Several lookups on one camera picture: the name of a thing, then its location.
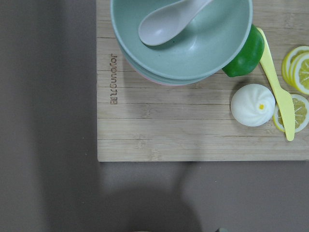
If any bamboo cutting board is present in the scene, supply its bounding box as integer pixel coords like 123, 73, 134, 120
96, 0, 309, 162

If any green bowl stack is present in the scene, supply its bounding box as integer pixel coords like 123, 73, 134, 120
110, 0, 253, 86

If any white ceramic spoon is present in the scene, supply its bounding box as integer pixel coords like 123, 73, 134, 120
138, 0, 212, 46

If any green lime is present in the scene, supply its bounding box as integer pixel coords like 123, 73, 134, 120
222, 24, 265, 77

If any yellow plastic knife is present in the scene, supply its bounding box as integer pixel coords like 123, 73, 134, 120
257, 28, 295, 141

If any lemon slice stack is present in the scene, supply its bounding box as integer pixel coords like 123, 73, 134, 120
281, 45, 309, 95

